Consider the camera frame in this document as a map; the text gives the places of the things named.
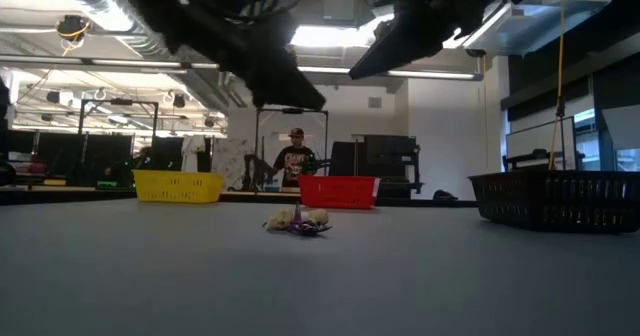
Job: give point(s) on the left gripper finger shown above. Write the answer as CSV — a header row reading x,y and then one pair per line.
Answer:
x,y
285,88

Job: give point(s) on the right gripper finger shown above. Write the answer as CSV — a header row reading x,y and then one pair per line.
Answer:
x,y
400,46

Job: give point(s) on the purple plastic witch hat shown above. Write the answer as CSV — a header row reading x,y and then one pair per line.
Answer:
x,y
307,229
297,212

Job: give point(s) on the black background robot arm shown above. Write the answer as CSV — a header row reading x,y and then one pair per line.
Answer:
x,y
255,168

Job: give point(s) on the ceiling strip light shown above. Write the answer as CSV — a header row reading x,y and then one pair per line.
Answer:
x,y
125,63
440,75
325,69

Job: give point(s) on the ceiling light panel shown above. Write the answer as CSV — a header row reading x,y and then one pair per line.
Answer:
x,y
325,36

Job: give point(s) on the grey ceiling box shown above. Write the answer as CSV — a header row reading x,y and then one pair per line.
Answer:
x,y
340,6

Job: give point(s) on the person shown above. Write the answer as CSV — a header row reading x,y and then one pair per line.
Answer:
x,y
295,161
145,157

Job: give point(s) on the white speckled board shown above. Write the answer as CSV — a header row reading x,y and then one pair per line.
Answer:
x,y
230,161

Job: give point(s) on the white lab coat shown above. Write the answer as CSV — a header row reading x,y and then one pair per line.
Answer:
x,y
192,151

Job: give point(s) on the black equipment cabinet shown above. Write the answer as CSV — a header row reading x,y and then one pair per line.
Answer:
x,y
390,161

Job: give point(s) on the red plastic basket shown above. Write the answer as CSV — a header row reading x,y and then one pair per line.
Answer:
x,y
337,192

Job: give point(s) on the beige plastic skull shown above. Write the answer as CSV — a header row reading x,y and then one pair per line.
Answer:
x,y
280,220
318,217

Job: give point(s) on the yellow plastic basket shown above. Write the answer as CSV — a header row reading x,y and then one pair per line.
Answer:
x,y
175,188

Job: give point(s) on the black rounded object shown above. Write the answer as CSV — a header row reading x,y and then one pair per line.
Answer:
x,y
445,195

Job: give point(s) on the black light stand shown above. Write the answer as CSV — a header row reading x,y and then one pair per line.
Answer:
x,y
562,126

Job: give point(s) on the black monitor row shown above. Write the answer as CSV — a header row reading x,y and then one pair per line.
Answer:
x,y
100,151

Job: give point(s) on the green desk object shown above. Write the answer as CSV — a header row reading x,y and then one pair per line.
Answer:
x,y
106,184

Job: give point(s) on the black plastic basket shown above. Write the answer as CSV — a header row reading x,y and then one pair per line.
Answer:
x,y
550,201

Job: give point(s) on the yellow desk object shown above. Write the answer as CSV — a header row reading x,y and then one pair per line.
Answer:
x,y
55,182

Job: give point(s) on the black gantry frame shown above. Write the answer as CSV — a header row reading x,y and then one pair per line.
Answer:
x,y
292,110
120,102

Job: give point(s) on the grey wall vent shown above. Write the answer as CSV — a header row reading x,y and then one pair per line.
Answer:
x,y
375,102

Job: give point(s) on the white ceiling duct box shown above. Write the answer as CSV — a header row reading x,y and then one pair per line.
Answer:
x,y
575,6

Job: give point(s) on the black ceiling camera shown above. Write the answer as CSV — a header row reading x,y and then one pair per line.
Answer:
x,y
71,27

